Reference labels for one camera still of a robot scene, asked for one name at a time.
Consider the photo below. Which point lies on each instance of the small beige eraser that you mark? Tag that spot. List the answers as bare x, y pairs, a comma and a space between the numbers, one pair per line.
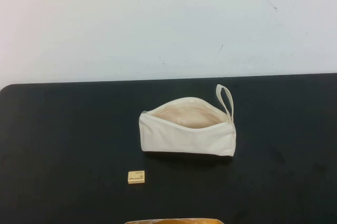
137, 177

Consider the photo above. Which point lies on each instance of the white fabric pencil case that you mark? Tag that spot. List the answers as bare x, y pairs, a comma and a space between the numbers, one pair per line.
184, 140

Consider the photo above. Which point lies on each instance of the yellow-orange object at bottom edge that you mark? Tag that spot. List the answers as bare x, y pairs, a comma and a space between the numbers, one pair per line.
172, 218

